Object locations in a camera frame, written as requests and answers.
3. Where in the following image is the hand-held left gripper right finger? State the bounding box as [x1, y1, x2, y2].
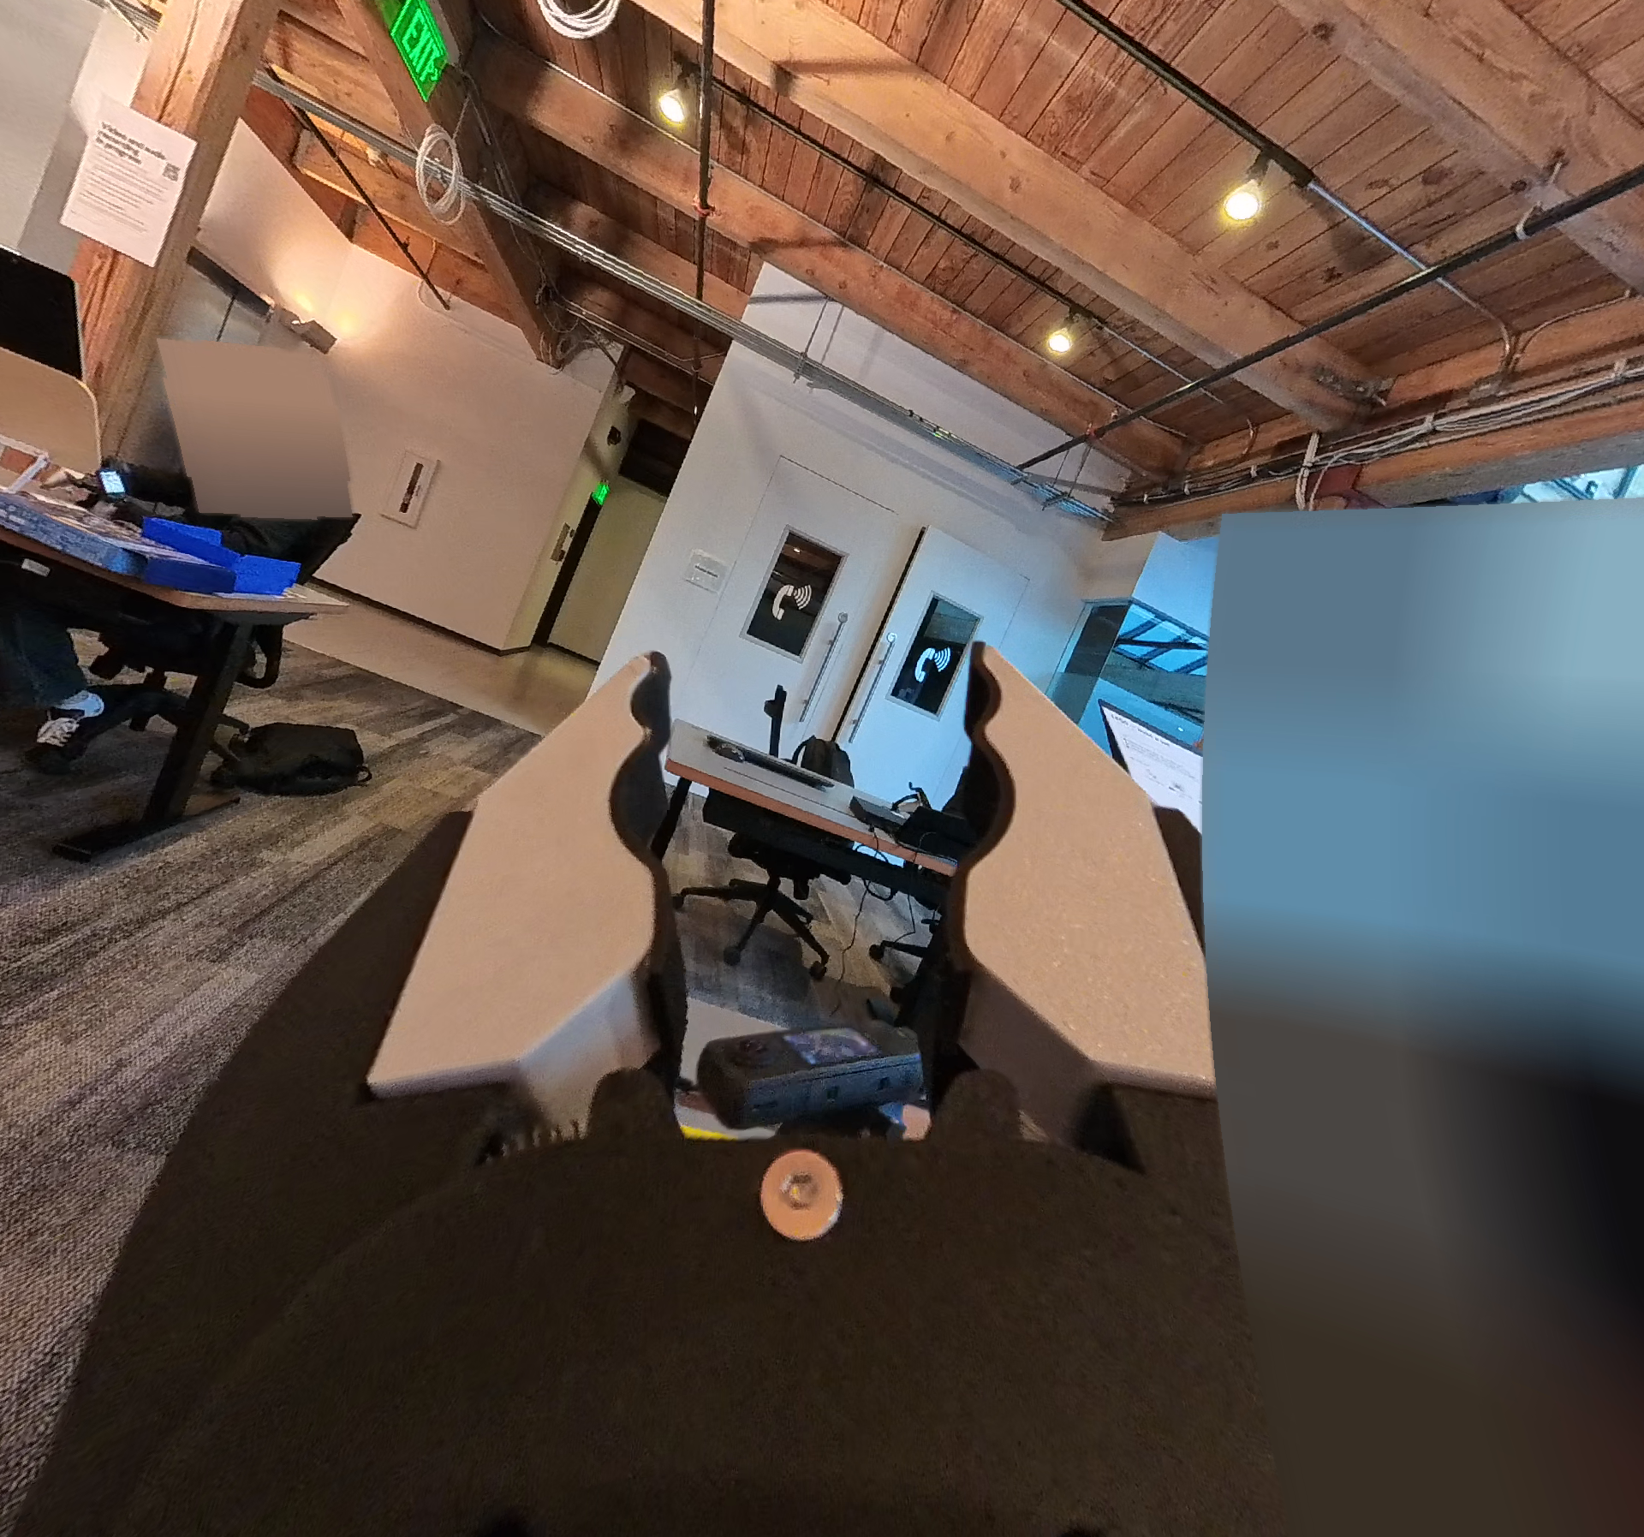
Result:
[927, 640, 1217, 1141]

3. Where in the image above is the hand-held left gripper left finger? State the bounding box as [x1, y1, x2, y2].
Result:
[368, 653, 692, 1130]

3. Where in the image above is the white top office desk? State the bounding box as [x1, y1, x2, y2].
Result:
[651, 720, 964, 1023]

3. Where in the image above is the wooden top office desk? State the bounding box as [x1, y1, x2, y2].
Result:
[0, 520, 351, 865]

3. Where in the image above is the white screen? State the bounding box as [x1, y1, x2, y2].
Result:
[1099, 699, 1206, 832]

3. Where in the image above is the black office chair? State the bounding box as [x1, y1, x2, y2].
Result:
[90, 634, 288, 765]
[675, 734, 854, 988]
[868, 777, 974, 1030]

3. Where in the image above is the black bag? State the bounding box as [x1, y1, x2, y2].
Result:
[844, 786, 978, 855]

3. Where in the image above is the glass window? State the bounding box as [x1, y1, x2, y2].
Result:
[1064, 595, 1211, 743]

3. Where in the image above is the black backpack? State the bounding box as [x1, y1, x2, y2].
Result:
[208, 720, 374, 797]

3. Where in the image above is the black keyboard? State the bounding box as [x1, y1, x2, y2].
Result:
[705, 739, 839, 792]

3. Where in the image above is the white phone booth door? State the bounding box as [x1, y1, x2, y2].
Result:
[854, 526, 1030, 796]
[720, 458, 903, 743]

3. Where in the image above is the dark doorway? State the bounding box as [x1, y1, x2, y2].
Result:
[532, 472, 667, 665]

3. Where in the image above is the dark blue flat box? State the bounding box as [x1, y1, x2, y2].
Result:
[0, 486, 237, 595]

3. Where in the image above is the beige panel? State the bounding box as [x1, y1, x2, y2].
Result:
[0, 349, 101, 473]

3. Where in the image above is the long black ceiling pipe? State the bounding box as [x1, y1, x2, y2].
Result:
[1016, 166, 1644, 473]

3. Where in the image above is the black monitor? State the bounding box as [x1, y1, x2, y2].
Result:
[0, 249, 86, 383]

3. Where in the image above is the white paper notice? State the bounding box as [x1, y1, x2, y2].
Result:
[60, 92, 197, 267]

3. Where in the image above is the black vertical pipe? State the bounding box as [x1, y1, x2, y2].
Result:
[692, 0, 721, 303]

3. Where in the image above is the black lighting track rail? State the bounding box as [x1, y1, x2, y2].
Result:
[908, 0, 1314, 184]

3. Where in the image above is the wooden post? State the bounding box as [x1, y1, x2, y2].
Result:
[73, 0, 325, 458]

